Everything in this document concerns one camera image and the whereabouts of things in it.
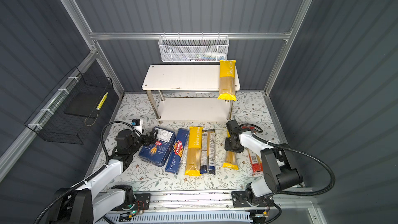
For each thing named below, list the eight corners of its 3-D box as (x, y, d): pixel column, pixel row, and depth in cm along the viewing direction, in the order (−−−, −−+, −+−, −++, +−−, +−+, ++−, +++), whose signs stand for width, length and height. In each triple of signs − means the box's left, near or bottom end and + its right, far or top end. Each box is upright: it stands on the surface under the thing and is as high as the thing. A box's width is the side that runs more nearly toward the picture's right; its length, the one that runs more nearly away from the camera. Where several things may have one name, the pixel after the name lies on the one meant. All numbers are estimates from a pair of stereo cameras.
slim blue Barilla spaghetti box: (165, 171, 84) (163, 169, 81) (179, 130, 101) (179, 127, 98) (177, 174, 83) (176, 172, 80) (190, 132, 100) (190, 129, 97)
